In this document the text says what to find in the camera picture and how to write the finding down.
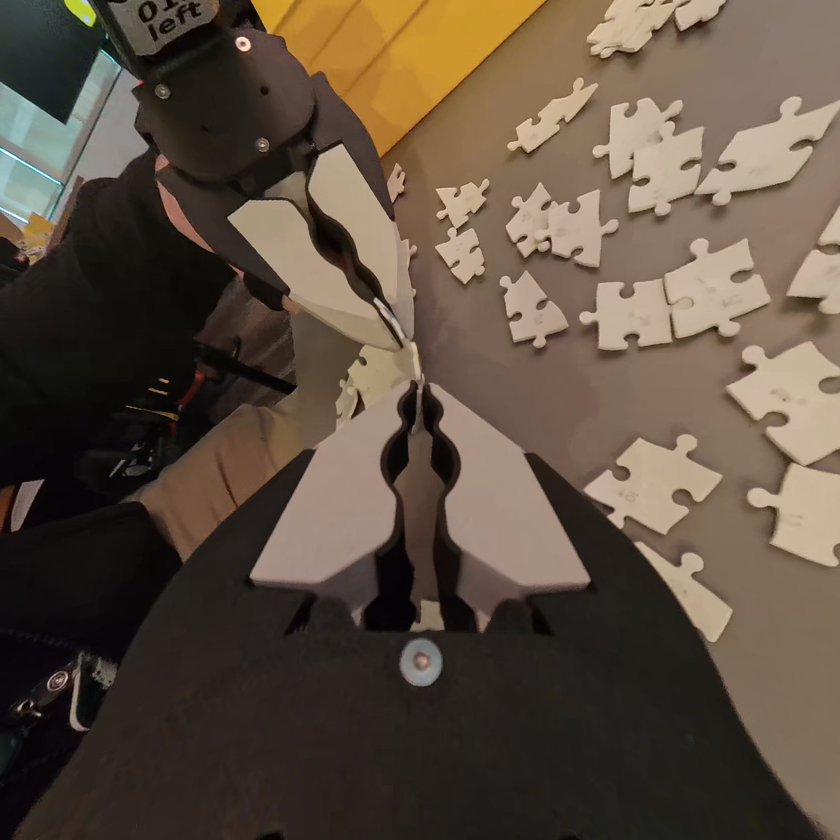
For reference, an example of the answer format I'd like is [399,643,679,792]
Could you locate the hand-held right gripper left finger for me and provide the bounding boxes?
[249,379,421,627]

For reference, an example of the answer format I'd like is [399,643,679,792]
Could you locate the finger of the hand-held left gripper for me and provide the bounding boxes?
[227,197,406,353]
[306,143,416,343]

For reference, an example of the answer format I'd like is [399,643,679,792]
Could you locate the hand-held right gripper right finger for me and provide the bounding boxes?
[425,382,592,624]

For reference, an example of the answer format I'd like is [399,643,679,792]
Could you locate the assembled white puzzle section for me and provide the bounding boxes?
[335,298,429,437]

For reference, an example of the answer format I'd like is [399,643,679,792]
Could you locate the person's left forearm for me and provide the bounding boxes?
[0,151,245,467]

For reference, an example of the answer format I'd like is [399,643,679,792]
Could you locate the scattered loose white puzzle pieces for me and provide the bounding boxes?
[386,0,840,644]

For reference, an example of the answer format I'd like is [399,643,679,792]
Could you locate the person's left hand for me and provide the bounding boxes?
[161,190,219,256]

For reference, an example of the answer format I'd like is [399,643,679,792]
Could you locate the yellow plastic bin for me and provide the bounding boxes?
[251,0,550,158]

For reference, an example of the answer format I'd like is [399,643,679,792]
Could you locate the black wall monitor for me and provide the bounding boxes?
[0,0,111,126]

